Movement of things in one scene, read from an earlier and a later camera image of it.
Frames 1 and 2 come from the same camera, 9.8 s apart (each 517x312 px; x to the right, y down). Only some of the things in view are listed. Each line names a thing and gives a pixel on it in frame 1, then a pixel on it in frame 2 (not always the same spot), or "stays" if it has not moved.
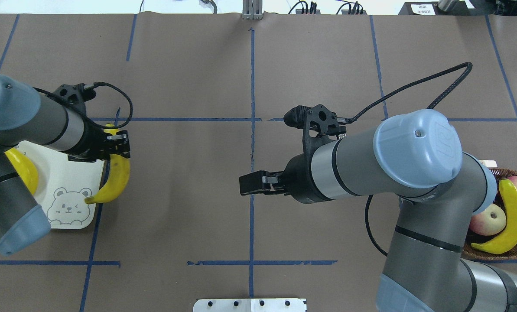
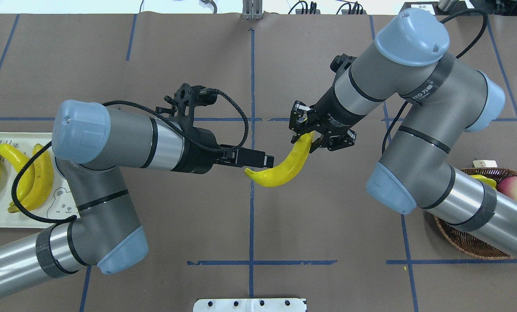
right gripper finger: (263, 182) to (298, 109)
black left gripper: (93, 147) to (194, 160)
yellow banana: (120, 171) to (43, 179)
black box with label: (423, 8) stays
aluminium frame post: (252, 9) stays
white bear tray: (63, 185) to (61, 204)
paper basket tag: (489, 163) stays
